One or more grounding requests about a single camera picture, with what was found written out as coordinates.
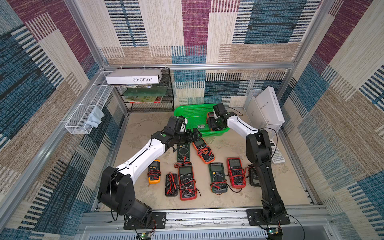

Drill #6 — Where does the small black multimeter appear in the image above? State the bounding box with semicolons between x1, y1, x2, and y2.
248;165;261;187

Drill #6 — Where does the white calculator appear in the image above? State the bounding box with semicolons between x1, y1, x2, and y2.
270;140;286;165

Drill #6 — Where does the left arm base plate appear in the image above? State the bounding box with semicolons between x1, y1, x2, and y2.
123;212;167;231

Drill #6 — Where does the large dark green multimeter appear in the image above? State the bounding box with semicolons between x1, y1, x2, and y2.
177;144;191;163

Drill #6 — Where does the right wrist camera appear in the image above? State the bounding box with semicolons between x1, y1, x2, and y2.
213;103;228;119

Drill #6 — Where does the black multimeter with leads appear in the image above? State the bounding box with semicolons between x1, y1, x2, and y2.
165;173;179;197

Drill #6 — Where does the white folio box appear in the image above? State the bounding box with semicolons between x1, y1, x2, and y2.
106;69;163;85

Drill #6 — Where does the orange multimeter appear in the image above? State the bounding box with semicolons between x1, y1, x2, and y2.
193;138;215;164
207;112;217;131

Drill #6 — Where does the black wire shelf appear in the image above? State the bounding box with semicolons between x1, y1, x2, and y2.
116;68;175;113

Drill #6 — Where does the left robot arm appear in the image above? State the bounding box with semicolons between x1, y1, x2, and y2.
97;128;203;226

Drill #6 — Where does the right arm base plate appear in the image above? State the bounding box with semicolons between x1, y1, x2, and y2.
246;209;291;227

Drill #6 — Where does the small red multimeter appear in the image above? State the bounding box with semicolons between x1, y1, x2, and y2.
227;158;247;189

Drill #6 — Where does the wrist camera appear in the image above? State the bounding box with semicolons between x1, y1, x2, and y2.
213;103;228;119
164;116;188;136

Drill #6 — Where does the white wire wall basket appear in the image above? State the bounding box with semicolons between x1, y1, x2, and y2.
65;84;113;135

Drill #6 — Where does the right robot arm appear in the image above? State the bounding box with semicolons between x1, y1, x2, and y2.
208;104;291;226

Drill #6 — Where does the green plastic basket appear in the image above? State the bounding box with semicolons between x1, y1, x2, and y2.
174;104;230;138

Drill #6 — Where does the green book on shelf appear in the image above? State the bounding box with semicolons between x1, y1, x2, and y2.
121;87;168;104

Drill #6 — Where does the clear file holder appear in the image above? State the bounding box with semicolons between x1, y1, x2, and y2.
244;90;283;139

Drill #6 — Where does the white box in holder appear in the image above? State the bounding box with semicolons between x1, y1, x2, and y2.
255;87;285;125

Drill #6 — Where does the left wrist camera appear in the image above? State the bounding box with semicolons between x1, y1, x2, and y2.
164;116;188;136

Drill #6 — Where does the yellow multimeter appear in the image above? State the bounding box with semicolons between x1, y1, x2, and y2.
147;160;162;185

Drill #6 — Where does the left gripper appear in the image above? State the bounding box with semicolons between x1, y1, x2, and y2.
173;127;202;146

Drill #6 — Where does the large red multimeter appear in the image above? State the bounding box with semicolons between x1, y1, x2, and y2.
179;166;198;201

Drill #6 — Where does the light blue cloth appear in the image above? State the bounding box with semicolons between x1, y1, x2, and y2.
84;106;105;128

